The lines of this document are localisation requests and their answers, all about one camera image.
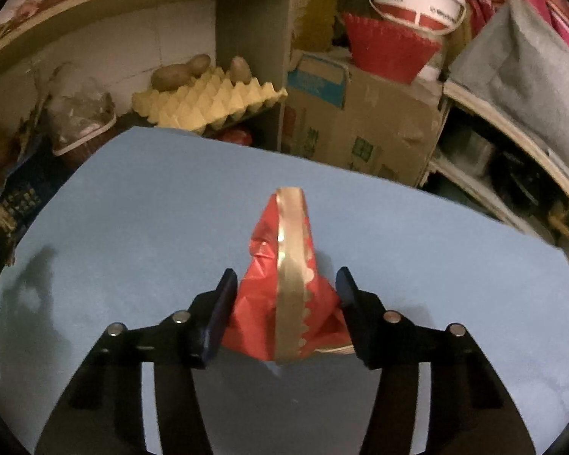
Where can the grey cloth cover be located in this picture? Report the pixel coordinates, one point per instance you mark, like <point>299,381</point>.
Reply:
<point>526,71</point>

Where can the red gold-edged wrapper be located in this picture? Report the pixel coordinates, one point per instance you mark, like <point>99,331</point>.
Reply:
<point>256,305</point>

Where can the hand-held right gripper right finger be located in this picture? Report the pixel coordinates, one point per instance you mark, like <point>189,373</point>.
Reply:
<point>350,304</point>

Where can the blue table cover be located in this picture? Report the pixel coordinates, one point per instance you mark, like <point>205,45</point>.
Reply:
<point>147,227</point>

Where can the wooden cabinet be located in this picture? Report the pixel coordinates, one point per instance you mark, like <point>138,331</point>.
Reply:
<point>502,123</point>

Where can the potato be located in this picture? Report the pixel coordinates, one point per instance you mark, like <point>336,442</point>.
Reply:
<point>241,70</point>
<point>199,64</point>
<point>170,77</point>

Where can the cooking oil bottle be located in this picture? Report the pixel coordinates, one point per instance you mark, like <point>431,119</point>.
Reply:
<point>317,4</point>

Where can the red woven basket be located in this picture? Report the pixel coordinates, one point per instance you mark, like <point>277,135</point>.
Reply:
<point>389,50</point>

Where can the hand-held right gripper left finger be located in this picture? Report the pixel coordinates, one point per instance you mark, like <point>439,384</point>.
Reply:
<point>218,313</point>

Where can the cardboard box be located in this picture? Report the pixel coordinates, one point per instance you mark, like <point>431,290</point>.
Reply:
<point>360,118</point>

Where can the clear plastic bag jar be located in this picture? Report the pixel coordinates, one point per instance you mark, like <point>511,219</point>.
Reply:
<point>83,123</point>

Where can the yellow egg tray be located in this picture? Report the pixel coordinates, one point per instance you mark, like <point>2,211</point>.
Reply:
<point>208,99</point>

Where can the small steel pot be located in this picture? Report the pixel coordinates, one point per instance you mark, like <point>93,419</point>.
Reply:
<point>476,151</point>

